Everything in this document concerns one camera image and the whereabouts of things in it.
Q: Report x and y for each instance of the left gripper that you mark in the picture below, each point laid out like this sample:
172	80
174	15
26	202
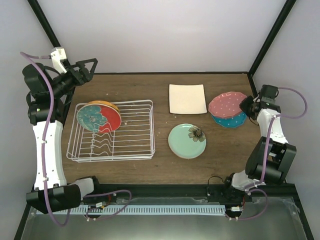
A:
87	77

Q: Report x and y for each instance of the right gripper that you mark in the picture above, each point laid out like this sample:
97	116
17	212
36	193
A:
243	105

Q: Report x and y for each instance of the pink polka dot plate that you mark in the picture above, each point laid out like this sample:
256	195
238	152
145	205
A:
226	105

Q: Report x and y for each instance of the teal polka dot plate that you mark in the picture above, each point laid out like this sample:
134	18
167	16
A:
231	122

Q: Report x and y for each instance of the red and teal plate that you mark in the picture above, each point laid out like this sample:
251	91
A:
99	118

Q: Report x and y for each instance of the square cream plate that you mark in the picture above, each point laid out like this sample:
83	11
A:
187	99

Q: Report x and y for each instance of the mint green flower plate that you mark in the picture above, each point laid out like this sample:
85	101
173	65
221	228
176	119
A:
187	141

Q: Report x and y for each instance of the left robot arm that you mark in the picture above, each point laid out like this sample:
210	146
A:
46	112

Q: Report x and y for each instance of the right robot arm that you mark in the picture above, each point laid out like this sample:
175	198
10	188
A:
272	157

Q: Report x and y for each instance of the orange polka dot plate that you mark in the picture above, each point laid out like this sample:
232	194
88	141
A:
105	103

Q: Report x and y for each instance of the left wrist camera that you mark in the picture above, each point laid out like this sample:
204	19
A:
58	56

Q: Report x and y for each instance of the right black frame post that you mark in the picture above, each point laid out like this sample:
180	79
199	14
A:
280	20

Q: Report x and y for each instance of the black frame post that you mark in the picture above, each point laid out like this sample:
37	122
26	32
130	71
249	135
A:
280	20
42	19

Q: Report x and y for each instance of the white wire dish rack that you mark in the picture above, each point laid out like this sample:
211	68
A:
133	140

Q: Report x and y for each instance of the left black frame post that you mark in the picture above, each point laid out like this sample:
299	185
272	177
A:
42	19

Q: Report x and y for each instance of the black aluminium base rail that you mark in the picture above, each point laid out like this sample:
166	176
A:
217	193

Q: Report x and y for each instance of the white slotted cable duct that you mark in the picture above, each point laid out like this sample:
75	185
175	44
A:
203	210

